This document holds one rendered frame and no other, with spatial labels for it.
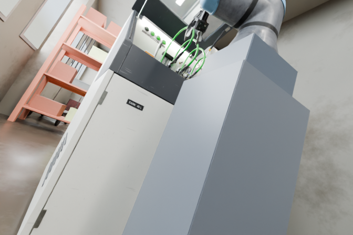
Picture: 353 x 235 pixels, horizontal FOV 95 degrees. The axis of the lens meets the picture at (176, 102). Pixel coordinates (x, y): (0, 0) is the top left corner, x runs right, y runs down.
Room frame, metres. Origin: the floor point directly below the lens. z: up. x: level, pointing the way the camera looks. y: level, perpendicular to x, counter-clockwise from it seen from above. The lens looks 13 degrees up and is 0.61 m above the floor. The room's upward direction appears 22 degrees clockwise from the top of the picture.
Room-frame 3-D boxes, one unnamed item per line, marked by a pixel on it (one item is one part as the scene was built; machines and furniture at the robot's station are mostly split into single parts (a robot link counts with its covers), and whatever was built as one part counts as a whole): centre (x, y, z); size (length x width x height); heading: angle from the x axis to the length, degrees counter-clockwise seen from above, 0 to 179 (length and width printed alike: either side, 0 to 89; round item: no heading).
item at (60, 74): (3.40, 1.25, 1.18); 2.52 x 0.68 x 2.36; 112
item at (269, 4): (0.42, -0.14, 1.07); 0.13 x 0.12 x 0.14; 101
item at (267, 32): (0.42, -0.15, 0.95); 0.15 x 0.15 x 0.10
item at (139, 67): (0.85, 0.03, 0.87); 0.62 x 0.04 x 0.16; 120
